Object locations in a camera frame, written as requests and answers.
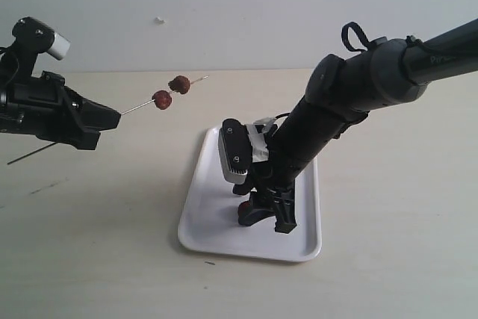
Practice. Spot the red meat ball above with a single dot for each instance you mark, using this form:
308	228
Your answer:
243	207
162	99
180	84

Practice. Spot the thin metal skewer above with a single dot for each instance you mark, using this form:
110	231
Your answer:
150	101

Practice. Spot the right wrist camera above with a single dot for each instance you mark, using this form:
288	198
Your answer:
240	145

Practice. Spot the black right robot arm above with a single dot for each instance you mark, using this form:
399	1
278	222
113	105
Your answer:
340	94

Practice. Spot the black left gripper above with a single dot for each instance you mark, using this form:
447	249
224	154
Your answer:
49	110

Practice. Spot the white rectangular plastic tray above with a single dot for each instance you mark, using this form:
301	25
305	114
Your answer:
209	219

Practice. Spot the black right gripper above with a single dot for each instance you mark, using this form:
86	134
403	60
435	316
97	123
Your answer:
279	171

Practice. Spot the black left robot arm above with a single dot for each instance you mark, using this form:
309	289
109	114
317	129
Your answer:
49	110

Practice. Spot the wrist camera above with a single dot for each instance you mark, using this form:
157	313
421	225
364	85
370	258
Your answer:
38	37
240	145

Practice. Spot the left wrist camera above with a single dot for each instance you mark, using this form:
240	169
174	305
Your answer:
38	37

